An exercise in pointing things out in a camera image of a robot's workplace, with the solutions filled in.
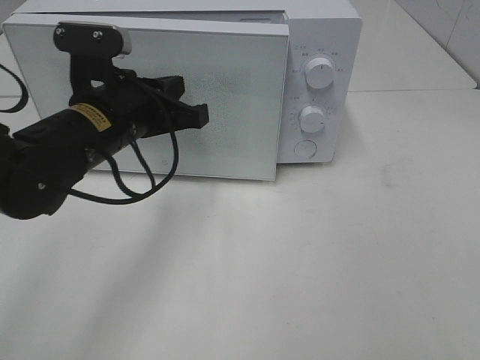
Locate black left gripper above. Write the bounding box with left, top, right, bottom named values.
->
left=53, top=21, right=209, bottom=152

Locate white microwave door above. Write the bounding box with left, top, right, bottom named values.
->
left=3, top=13, right=289, bottom=181

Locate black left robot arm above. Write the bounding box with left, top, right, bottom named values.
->
left=1, top=22, right=209, bottom=220

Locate upper white power knob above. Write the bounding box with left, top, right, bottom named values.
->
left=304, top=55, right=335, bottom=90

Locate lower white timer knob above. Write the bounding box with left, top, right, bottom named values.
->
left=298, top=106, right=326, bottom=134

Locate white microwave oven body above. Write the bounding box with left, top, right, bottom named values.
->
left=3, top=1, right=362, bottom=166

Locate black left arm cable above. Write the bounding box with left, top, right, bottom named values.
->
left=67, top=67, right=179, bottom=206

